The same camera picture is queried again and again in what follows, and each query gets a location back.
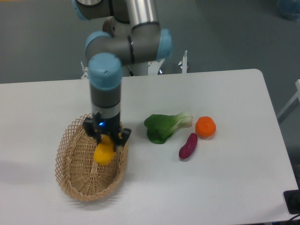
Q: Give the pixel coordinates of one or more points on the blue object top right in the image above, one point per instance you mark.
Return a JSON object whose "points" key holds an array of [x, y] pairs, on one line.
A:
{"points": [[289, 9]]}

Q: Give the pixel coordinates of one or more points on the orange toy tangerine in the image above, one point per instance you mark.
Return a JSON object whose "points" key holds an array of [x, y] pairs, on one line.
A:
{"points": [[205, 126]]}

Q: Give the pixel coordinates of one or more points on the purple toy sweet potato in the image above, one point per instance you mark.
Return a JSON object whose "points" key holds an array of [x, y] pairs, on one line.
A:
{"points": [[189, 147]]}

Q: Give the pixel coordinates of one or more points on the oval wicker basket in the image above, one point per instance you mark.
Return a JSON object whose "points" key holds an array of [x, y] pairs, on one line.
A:
{"points": [[76, 172]]}

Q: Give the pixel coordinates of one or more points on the yellow toy mango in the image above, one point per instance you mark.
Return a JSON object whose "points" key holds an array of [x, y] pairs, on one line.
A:
{"points": [[104, 151]]}

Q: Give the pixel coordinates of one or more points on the black device at table edge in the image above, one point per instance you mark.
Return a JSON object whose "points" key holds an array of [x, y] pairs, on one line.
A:
{"points": [[292, 200]]}

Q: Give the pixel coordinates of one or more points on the green toy bok choy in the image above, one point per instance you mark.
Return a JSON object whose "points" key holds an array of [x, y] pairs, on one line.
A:
{"points": [[161, 127]]}

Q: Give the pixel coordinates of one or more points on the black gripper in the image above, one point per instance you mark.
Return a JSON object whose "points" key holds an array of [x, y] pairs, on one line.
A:
{"points": [[97, 126]]}

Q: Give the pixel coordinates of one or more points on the white furniture frame right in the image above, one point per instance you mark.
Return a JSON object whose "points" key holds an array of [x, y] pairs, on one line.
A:
{"points": [[292, 103]]}

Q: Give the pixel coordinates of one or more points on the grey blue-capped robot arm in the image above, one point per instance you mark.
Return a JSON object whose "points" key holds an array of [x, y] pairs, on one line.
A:
{"points": [[106, 55]]}

